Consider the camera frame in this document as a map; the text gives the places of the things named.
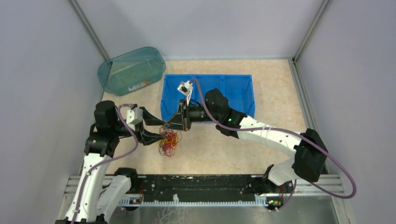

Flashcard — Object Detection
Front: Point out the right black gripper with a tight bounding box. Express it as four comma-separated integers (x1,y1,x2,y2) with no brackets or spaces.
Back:
163,98,219,132

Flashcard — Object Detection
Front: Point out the colourful wire bundle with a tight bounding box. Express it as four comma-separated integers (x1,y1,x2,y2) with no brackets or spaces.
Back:
157,125,183,158

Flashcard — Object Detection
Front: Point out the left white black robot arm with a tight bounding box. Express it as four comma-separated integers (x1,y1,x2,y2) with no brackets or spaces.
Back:
55,100,166,224

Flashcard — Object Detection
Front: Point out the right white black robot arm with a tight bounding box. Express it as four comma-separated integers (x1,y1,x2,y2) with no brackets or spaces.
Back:
164,88,326,192

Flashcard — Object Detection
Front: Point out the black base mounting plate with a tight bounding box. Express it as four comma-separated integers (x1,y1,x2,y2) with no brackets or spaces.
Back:
130,174,295,203

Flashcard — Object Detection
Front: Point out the teal transparent plastic tub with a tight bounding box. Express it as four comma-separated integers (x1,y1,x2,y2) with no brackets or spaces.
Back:
98,47,166,96

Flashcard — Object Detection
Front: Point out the blue three-compartment plastic bin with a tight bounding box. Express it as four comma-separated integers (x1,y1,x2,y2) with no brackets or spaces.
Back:
160,74,256,121

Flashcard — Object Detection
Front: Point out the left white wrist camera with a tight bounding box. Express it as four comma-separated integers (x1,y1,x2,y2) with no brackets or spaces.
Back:
126,107,143,131

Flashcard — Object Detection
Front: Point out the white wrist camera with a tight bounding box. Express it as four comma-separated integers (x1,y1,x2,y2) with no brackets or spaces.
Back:
126,107,143,131
177,81,193,96

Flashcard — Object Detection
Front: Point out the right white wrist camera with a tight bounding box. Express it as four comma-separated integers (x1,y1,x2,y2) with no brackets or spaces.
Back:
177,81,193,96

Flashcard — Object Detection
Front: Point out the white slotted cable duct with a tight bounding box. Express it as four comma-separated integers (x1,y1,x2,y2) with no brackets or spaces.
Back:
119,194,269,207

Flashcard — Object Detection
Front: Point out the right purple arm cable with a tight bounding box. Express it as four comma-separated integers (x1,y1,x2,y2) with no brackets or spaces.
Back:
189,78,357,199

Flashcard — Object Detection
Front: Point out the aluminium frame rail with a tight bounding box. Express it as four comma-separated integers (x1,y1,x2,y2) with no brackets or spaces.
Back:
64,174,344,196

